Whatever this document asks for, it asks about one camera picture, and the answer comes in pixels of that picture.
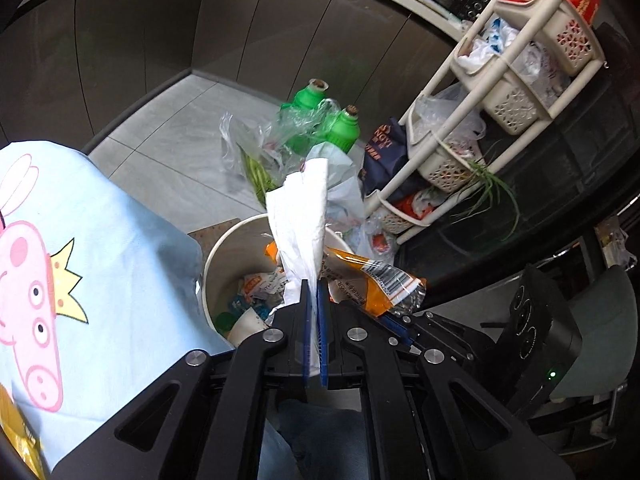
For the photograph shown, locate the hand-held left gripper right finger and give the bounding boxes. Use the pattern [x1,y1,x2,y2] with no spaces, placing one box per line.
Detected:
[318,280,576,480]

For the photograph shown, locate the cartoon print paper cup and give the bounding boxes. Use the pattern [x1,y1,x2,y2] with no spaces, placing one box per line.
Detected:
[227,307,273,348]

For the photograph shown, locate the dark kitchen counter cabinet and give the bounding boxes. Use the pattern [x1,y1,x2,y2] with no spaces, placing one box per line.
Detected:
[0,0,471,156]

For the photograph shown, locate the yellow snack packet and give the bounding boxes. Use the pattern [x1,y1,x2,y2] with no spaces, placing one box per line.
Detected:
[0,385,51,480]

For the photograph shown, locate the white paper tissue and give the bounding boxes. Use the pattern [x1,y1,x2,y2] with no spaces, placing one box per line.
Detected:
[265,157,331,306]

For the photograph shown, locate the orange snack bag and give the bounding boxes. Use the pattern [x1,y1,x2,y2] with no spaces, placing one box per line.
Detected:
[320,247,428,317]

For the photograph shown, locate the white round waste bin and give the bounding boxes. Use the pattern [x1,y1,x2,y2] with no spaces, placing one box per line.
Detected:
[201,212,361,351]

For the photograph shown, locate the red and white plastic bag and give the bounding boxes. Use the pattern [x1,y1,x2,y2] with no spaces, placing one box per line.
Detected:
[350,210,401,261]

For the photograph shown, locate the brown cardboard piece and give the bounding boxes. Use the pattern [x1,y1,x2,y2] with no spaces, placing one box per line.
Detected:
[187,217,241,256]

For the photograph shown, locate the beige plastic basket rack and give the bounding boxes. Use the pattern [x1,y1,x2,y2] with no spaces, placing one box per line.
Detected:
[362,0,606,243]

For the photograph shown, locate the navy printed bag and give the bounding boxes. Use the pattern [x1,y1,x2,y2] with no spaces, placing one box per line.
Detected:
[361,119,408,196]

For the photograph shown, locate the pale blue plastic bag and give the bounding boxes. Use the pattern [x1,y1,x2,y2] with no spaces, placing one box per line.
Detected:
[305,142,368,241]

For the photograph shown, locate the grey chair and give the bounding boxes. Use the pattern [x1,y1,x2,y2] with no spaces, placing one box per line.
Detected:
[550,265,636,411]

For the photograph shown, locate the green onion stalks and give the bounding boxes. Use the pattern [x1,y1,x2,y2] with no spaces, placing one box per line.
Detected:
[450,157,521,241]

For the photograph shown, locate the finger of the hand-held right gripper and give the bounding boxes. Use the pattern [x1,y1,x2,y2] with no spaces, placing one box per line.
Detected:
[375,312,416,348]
[407,310,476,361]

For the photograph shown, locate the clear bag of greens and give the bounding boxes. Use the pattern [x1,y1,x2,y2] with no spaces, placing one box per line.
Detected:
[219,110,301,206]

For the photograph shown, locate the person's jeans leg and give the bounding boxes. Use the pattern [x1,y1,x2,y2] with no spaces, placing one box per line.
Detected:
[257,397,371,480]

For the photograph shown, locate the light blue printed tablecloth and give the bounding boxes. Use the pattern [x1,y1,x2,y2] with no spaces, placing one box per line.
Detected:
[0,139,236,476]

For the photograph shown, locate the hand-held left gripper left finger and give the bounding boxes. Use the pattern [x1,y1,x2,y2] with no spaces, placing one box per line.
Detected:
[50,279,311,480]

